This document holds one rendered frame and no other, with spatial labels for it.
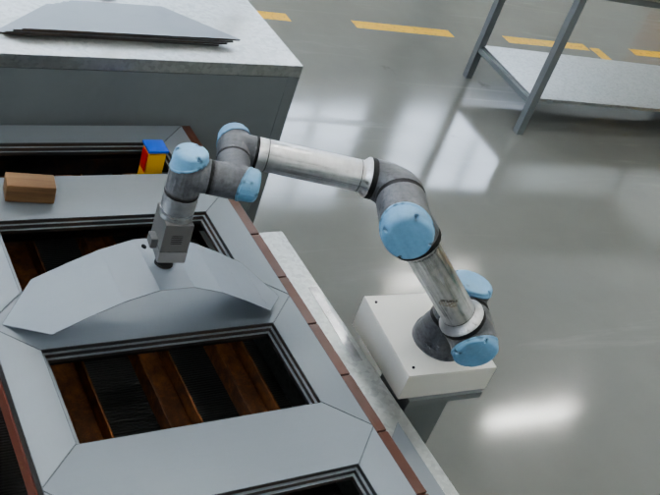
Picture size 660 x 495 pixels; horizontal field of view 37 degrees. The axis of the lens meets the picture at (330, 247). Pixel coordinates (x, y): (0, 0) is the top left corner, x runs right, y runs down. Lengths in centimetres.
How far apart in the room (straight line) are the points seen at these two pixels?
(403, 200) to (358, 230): 225
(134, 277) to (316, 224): 221
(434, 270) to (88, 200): 93
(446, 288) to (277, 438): 53
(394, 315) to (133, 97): 100
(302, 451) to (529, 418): 185
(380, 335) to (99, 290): 81
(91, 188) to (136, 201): 12
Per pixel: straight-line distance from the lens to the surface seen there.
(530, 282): 457
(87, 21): 299
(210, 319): 233
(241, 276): 238
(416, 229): 212
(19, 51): 280
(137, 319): 229
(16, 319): 221
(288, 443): 212
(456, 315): 235
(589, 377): 420
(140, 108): 299
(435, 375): 257
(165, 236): 213
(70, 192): 263
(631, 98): 641
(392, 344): 258
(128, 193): 267
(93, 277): 222
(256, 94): 312
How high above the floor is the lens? 235
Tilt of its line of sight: 34 degrees down
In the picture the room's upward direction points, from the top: 21 degrees clockwise
